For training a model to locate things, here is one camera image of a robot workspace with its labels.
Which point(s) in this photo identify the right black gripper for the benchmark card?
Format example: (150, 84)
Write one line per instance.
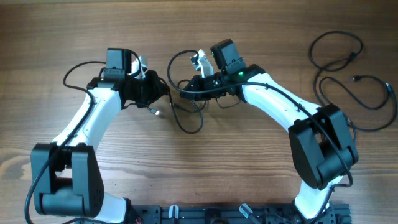
(197, 82)

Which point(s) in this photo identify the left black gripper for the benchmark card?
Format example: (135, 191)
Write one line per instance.
(158, 88)

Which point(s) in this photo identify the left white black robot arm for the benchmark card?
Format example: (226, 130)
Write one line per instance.
(66, 179)

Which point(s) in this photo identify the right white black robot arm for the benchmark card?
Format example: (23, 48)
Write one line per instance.
(323, 151)

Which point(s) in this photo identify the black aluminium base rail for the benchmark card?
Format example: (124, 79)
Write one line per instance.
(268, 214)

